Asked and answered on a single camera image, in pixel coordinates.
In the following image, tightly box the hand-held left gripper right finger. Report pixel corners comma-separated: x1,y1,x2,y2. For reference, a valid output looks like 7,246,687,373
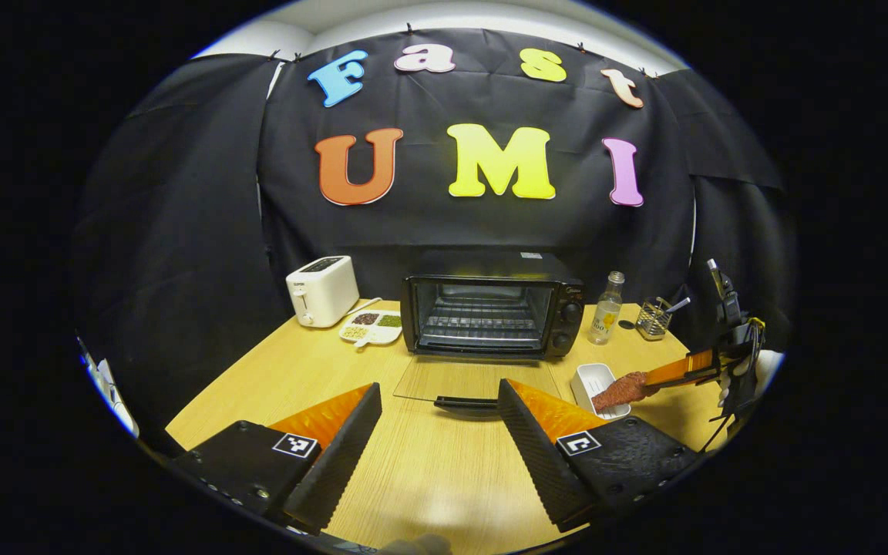
496,378,704,534

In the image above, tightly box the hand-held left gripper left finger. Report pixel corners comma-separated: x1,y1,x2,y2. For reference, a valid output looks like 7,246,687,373
170,382,383,535

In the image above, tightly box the brown meat piece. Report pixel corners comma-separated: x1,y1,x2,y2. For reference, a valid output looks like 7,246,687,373
592,372,650,412

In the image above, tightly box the black electric oven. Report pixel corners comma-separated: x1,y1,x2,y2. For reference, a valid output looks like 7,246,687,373
394,251,586,419

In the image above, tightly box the clear glass cup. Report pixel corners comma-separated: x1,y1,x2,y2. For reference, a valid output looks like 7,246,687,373
636,297,672,341

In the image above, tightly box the white rectangular tray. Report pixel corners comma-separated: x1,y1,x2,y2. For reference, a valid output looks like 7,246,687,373
571,364,632,419

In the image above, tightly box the clear glass bottle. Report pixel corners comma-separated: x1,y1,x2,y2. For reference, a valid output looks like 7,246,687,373
588,271,625,345

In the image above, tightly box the white divided dish with beans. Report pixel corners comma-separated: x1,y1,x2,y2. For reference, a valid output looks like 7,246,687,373
338,310,403,349

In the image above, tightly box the white toaster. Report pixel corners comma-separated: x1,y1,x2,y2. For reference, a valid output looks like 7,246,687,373
286,256,360,328

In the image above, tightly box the black backdrop cloth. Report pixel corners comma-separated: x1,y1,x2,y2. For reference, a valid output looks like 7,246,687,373
74,29,796,434

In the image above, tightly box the row of black cloth clips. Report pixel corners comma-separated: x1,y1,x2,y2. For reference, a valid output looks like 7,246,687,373
267,23,657,78

